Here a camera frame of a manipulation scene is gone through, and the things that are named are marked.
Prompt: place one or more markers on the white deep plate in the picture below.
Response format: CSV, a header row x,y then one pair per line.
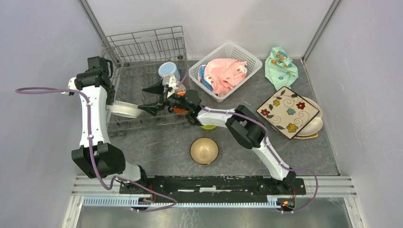
x,y
124,109

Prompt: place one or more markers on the wooden woven coaster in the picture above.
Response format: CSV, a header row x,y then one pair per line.
x,y
305,136

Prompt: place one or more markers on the orange mug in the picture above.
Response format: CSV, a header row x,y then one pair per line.
x,y
179,110

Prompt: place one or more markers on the yellow-green bowl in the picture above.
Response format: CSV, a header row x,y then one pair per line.
x,y
208,127

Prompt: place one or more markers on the white plastic basket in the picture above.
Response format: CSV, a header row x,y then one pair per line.
x,y
227,50

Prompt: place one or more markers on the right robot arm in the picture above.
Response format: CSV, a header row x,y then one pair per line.
x,y
243,125

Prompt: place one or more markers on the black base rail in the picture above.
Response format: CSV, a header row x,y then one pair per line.
x,y
220,189

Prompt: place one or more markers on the metal wire dish rack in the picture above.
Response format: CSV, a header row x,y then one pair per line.
x,y
137,57

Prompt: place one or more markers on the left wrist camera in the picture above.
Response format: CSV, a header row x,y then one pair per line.
x,y
67,89

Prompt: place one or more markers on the square floral plate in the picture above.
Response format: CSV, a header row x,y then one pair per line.
x,y
286,107

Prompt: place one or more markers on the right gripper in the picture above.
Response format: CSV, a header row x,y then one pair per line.
x,y
153,108

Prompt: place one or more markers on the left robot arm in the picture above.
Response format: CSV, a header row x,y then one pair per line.
x,y
96,156

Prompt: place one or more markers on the pink patterned cloth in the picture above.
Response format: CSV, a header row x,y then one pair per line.
x,y
224,74

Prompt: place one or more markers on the cream plate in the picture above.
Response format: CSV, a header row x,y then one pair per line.
x,y
316,123

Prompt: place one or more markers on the green patterned cloth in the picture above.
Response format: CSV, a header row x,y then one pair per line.
x,y
280,69

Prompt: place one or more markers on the blue cloth in basket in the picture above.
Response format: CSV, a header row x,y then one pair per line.
x,y
201,77

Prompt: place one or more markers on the white floral mug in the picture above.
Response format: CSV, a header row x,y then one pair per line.
x,y
169,80

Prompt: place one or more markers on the beige bowl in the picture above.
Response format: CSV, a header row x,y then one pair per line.
x,y
204,151

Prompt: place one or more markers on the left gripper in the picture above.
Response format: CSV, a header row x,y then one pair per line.
x,y
110,99

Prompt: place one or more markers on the light blue cup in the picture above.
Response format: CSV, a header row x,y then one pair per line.
x,y
169,68

